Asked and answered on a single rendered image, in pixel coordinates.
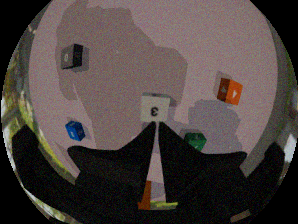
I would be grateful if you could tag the blue block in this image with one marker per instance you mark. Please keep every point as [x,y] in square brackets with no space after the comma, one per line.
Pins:
[75,130]

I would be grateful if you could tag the green block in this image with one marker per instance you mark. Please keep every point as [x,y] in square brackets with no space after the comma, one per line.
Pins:
[197,140]

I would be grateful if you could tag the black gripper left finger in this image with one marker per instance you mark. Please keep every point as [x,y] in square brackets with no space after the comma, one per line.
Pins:
[129,164]

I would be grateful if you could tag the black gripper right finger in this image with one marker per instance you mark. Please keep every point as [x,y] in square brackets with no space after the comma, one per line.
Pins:
[183,166]

